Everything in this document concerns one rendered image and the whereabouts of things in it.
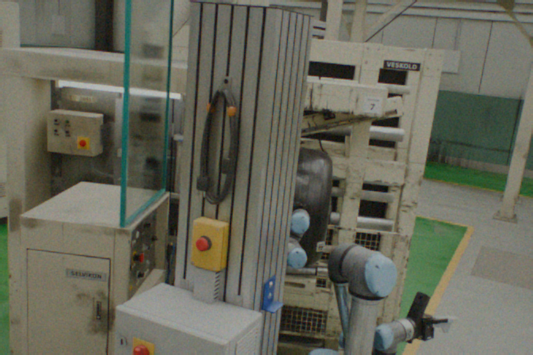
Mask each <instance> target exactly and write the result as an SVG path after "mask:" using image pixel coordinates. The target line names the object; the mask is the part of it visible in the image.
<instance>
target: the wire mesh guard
mask: <svg viewBox="0 0 533 355"><path fill-rule="evenodd" d="M328 228H330V229H334V230H335V229H336V230H345V232H346V231H355V234H356V232H364V233H366V236H367V233H371V234H379V235H382V237H383V235H392V237H393V239H394V237H399V238H405V244H404V245H402V246H404V249H403V254H399V255H402V259H398V260H401V264H400V266H401V268H400V269H397V270H400V273H399V274H398V275H399V278H398V279H397V280H398V283H397V289H394V290H397V293H396V294H394V295H396V298H395V299H394V300H395V303H394V308H393V313H389V314H393V317H392V318H390V319H392V321H394V320H395V318H396V313H397V305H398V300H399V295H400V290H401V281H402V276H403V271H404V266H405V256H406V252H407V247H408V239H409V234H403V233H396V232H389V231H376V230H369V229H362V228H354V227H341V226H334V225H328ZM289 329H290V330H281V329H278V332H279V333H283V334H295V335H301V336H308V337H314V338H320V339H327V340H333V341H339V338H338V337H332V336H331V335H326V334H330V333H325V334H321V333H324V332H321V331H320V334H314V333H306V332H301V330H300V331H296V330H299V329H296V328H295V331H293V330H291V329H293V328H291V327H290V328H289Z"/></svg>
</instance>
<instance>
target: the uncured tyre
mask: <svg viewBox="0 0 533 355"><path fill-rule="evenodd" d="M331 196H332V160H331V159H330V158H329V156H328V154H327V153H326V152H325V151H322V150H317V149H309V148H302V147H299V155H298V163H297V176H296V185H295V192H294V199H293V201H294V203H296V201H297V202H300V203H302V204H309V217H310V221H309V227H308V229H307V230H306V231H305V241H304V242H299V245H300V246H301V248H302V249H303V250H304V251H305V254H306V257H307V260H306V263H305V264H304V266H309V265H312V264H313V263H316V262H317V261H319V260H320V259H321V257H322V253H323V251H319V252H316V248H317V243H318V242H325V241H326V235H327V230H328V219H329V212H330V204H331Z"/></svg>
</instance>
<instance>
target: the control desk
mask: <svg viewBox="0 0 533 355"><path fill-rule="evenodd" d="M169 199H170V193H169V192H164V193H163V194H161V195H160V196H159V197H158V198H156V199H155V200H154V201H153V202H151V203H150V204H149V205H148V206H147V207H146V208H145V210H144V211H143V212H141V213H140V214H139V215H138V216H137V217H136V218H135V219H133V220H132V221H131V222H130V223H129V224H128V225H127V226H126V227H120V207H121V187H120V186H112V185H99V183H92V182H84V181H81V182H80V183H78V184H77V185H76V186H73V187H72V188H70V189H68V190H66V191H65V192H63V193H61V194H59V195H58V196H55V197H53V198H51V199H50V200H47V201H45V202H44V203H43V204H40V205H37V206H36V207H35V208H34V209H32V210H30V211H29V212H26V213H25V214H23V215H21V216H20V263H21V355H114V349H115V321H116V307H117V305H120V304H123V303H125V302H127V301H129V300H131V299H133V298H134V297H136V296H138V295H141V294H143V293H144V292H146V291H148V290H150V289H152V288H154V287H155V286H156V285H157V284H161V283H165V272H166V270H165V268H166V260H167V229H168V215H169Z"/></svg>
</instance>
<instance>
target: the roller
mask: <svg viewBox="0 0 533 355"><path fill-rule="evenodd" d="M317 272H318V268H317V267H310V266H303V267H302V268H300V269H293V268H291V267H290V265H289V264H288V263H286V271H285V273H295V274H301V275H308V276H317Z"/></svg>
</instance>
